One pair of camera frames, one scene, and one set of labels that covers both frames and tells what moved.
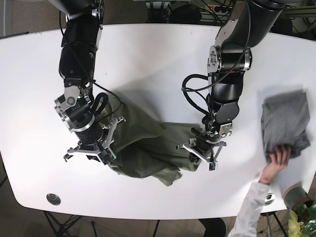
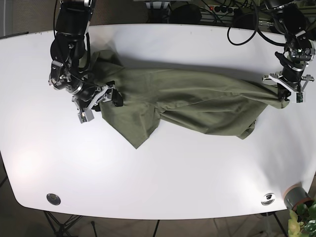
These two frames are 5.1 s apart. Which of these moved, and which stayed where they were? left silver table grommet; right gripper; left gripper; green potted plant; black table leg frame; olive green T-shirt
Moved: left gripper; right gripper; olive green T-shirt
Stayed: black table leg frame; green potted plant; left silver table grommet
